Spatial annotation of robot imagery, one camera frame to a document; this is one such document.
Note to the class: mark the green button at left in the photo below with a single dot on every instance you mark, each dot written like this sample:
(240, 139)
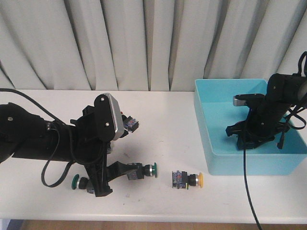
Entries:
(82, 183)

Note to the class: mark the yellow button near box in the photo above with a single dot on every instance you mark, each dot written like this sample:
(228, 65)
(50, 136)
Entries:
(181, 179)

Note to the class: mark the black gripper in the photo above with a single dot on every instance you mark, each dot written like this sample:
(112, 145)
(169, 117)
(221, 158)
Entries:
(95, 129)
(261, 124)

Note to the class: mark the light blue plastic box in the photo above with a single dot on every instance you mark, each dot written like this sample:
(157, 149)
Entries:
(214, 108)

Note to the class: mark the white pleated curtain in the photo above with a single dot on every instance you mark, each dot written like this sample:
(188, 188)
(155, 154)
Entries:
(146, 45)

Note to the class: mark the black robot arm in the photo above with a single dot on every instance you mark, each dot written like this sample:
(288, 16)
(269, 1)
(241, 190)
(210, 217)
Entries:
(28, 136)
(289, 89)

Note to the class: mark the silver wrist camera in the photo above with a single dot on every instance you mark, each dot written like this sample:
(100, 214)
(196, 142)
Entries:
(247, 99)
(116, 116)

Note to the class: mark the red button lying on table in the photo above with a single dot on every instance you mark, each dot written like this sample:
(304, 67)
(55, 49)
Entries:
(130, 124)

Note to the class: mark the green button near centre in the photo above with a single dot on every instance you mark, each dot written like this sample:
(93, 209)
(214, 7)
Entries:
(138, 171)

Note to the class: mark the green button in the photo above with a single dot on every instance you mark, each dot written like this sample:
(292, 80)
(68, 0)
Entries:
(82, 183)
(138, 171)

